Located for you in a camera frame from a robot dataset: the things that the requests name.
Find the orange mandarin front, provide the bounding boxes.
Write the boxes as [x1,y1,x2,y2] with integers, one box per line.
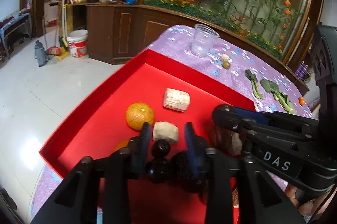
[114,140,128,152]

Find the beige corn cob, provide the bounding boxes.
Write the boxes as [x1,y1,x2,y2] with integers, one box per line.
[152,121,179,144]
[163,88,191,112]
[229,132,242,156]

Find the dark plum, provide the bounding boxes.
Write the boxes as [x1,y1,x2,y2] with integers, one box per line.
[213,104,235,120]
[151,139,171,159]

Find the yellow-orange mandarin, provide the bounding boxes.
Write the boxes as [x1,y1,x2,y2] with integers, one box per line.
[125,103,155,131]

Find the beige corn cob front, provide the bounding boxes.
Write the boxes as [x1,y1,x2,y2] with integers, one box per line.
[229,132,242,156]

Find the large dark red date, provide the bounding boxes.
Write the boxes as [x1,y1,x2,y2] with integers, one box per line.
[145,151,206,193]

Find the person's right hand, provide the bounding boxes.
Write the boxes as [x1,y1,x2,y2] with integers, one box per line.
[285,183,336,216]

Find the small bok choy sprig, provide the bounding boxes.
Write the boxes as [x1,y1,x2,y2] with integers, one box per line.
[245,69,263,99]

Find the small far orange kumquat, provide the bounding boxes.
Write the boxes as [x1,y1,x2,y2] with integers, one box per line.
[298,97,306,106]

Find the large bok choy leaves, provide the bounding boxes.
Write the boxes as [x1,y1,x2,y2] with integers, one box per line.
[260,79,296,115]

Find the purple bottles on shelf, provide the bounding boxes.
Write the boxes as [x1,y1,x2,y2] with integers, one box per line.
[295,61,308,79]

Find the small green olive fruit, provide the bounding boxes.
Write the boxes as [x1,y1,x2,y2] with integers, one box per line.
[222,61,231,70]

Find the red tray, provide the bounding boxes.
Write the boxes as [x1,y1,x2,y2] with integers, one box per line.
[33,49,254,223]

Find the purple floral tablecloth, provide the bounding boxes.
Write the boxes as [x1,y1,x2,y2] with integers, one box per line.
[31,25,312,214]

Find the clear plastic cup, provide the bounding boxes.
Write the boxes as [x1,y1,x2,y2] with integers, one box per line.
[191,24,219,58]

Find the broom and dustpan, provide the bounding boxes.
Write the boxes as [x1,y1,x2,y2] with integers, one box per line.
[42,0,70,62]

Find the grey water bottle floor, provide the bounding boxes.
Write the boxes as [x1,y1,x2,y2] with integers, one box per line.
[34,41,47,67]

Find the white red paint bucket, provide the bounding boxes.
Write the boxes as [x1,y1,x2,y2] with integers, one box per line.
[67,29,87,58]

